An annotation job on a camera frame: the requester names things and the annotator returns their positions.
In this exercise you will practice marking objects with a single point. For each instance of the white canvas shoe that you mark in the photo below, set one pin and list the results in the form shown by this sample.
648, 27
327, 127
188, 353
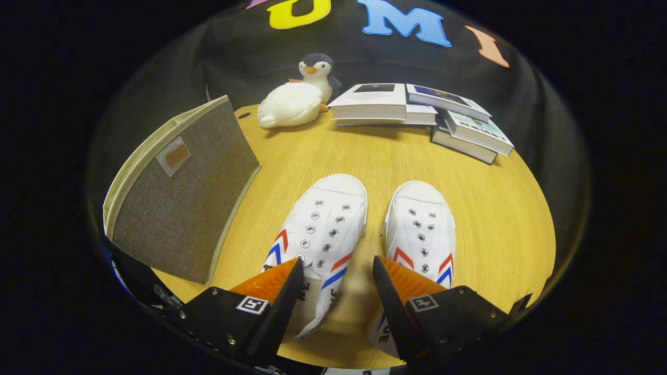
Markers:
419, 219
323, 219

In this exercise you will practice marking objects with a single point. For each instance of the white plush toy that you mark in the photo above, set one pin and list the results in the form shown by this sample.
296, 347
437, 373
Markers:
289, 107

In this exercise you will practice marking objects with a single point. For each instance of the grey fabric storage box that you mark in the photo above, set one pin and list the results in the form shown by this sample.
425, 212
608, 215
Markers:
177, 208

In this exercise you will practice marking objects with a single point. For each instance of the book with blue picture cover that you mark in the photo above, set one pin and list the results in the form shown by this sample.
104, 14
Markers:
448, 101

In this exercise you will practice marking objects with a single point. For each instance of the book with teal cover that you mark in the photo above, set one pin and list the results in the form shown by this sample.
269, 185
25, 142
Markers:
479, 133

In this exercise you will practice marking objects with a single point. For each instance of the dark grey book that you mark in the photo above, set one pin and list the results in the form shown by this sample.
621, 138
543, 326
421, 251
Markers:
461, 147

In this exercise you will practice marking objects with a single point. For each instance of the penguin plush toy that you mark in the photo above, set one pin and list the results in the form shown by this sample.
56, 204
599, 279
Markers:
319, 73

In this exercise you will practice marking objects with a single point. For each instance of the thin white book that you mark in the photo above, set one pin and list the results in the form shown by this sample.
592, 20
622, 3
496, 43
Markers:
419, 115

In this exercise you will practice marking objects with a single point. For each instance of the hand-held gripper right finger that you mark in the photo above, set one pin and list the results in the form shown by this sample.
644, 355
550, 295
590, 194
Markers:
391, 307

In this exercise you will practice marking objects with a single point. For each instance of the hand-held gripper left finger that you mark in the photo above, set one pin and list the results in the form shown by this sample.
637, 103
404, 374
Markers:
281, 312

